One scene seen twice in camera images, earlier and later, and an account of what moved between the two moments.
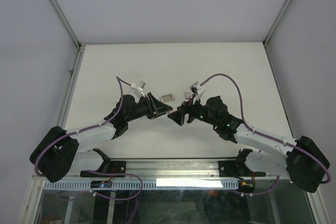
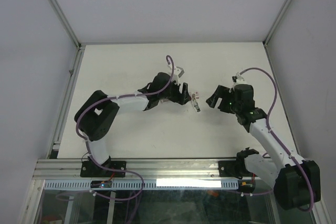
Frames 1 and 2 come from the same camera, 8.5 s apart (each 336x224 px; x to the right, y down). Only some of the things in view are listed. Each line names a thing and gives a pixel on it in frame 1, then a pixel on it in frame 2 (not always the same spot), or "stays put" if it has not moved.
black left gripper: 155,107 to 181,98
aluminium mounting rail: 186,169 stays put
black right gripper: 186,107 to 222,92
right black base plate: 230,169 stays put
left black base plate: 119,167 stays put
